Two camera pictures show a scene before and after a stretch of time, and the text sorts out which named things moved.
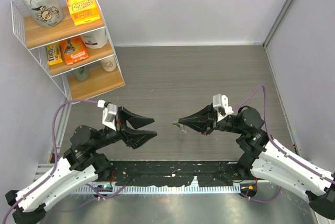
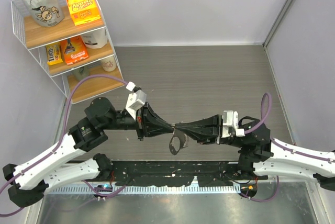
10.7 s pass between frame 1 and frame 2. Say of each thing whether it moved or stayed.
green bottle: stayed
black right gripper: moved
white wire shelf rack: stayed
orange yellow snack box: stayed
